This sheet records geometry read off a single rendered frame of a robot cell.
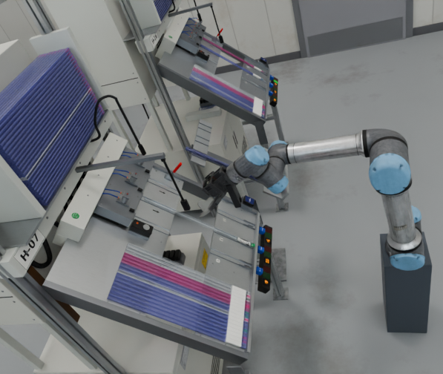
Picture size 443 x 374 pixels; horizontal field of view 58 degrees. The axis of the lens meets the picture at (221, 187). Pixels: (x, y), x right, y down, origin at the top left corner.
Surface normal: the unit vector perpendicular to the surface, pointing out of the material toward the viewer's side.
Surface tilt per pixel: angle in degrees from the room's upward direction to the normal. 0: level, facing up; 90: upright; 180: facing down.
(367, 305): 0
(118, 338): 0
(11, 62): 90
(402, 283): 90
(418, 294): 90
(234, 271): 44
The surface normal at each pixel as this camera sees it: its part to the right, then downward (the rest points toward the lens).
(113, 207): 0.46, -0.61
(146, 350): -0.29, -0.73
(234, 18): -0.18, 0.68
